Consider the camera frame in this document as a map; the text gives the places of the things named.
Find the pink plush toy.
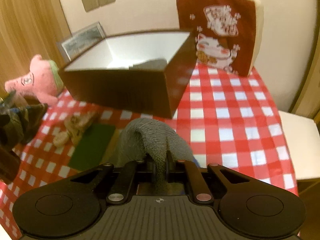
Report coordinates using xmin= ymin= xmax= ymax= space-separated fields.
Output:
xmin=4 ymin=54 xmax=64 ymax=106

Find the red white checkered tablecloth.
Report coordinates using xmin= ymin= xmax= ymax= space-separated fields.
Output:
xmin=1 ymin=64 xmax=298 ymax=239

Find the red lucky cat cushion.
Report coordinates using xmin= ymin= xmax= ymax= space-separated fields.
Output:
xmin=176 ymin=0 xmax=264 ymax=77

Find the grey towel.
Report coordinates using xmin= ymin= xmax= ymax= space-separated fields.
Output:
xmin=110 ymin=118 xmax=195 ymax=196

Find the green yellow sponge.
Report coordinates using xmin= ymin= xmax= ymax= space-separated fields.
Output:
xmin=68 ymin=124 xmax=116 ymax=172

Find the double wall socket left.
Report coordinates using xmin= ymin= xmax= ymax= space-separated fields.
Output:
xmin=81 ymin=0 xmax=99 ymax=12

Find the white wooden chair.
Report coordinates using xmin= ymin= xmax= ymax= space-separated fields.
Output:
xmin=279 ymin=111 xmax=320 ymax=180

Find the striped grey blue sock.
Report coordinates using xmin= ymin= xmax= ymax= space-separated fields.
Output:
xmin=1 ymin=103 xmax=48 ymax=151

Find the clear acrylic photo frame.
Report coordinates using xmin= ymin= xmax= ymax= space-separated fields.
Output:
xmin=57 ymin=22 xmax=106 ymax=63

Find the brown cardboard box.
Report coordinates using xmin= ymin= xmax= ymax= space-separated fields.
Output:
xmin=59 ymin=29 xmax=196 ymax=119

